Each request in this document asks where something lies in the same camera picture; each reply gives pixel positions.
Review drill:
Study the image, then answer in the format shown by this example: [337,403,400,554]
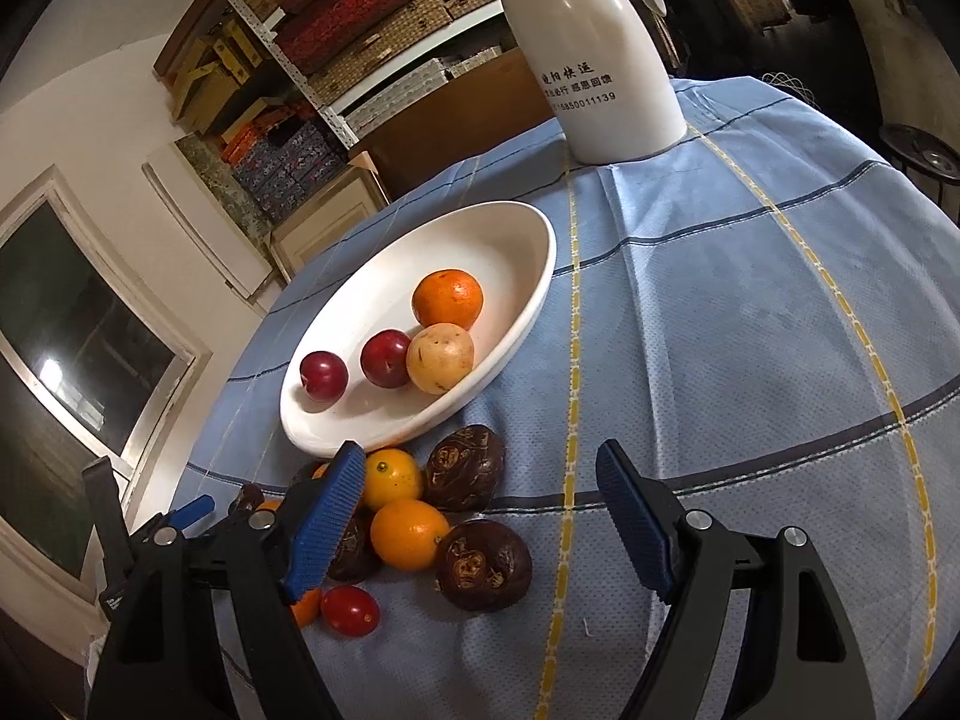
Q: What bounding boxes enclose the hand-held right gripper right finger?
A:
[596,439,878,720]

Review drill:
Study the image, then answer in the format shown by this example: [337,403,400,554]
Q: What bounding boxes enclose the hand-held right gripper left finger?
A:
[91,440,368,720]

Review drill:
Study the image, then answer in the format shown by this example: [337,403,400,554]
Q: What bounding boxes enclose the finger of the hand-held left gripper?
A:
[81,456,137,586]
[131,495,218,541]

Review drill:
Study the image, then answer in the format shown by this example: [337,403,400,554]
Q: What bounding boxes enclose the red cherry tomato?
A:
[321,585,380,637]

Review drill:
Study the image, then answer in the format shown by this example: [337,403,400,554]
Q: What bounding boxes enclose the white oval dish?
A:
[280,201,558,460]

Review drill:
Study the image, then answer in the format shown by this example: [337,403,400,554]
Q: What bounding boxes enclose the red plum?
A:
[300,350,350,400]
[360,329,413,389]

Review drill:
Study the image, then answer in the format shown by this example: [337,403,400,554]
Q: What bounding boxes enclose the white framed window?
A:
[0,165,215,586]

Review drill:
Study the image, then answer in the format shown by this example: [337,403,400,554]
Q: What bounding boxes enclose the yellow round fruit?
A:
[406,323,476,395]

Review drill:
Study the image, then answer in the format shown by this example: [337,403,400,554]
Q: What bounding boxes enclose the blue checked tablecloth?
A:
[169,75,960,720]

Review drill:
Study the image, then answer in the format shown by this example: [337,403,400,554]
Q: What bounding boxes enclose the large tangerine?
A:
[412,270,483,331]

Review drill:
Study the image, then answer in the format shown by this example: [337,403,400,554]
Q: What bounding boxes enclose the marbled grey panel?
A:
[174,131,275,241]

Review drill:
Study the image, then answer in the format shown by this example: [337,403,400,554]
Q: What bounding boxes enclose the stack of blue patterned boxes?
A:
[231,120,350,222]

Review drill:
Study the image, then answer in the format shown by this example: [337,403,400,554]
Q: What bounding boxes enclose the stack of orange patterned boxes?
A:
[220,106,301,166]

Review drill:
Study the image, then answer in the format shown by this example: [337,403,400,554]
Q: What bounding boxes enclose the brown wooden board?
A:
[358,49,560,200]

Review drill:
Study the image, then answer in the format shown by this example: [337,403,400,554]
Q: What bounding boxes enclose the dark round metal object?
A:
[877,120,960,182]

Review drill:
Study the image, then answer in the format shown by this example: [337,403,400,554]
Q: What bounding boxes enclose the white thermos jug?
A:
[480,0,689,164]

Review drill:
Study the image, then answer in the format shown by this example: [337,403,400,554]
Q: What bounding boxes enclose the white metal shelf rack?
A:
[154,0,751,158]

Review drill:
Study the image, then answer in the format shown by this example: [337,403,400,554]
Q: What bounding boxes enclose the stack of woven gift boxes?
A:
[154,0,788,132]

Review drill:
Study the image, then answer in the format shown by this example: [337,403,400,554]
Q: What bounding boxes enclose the white leaning frame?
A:
[142,142,275,301]

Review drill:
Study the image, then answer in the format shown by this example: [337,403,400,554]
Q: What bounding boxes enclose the beige picture frame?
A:
[268,152,391,282]

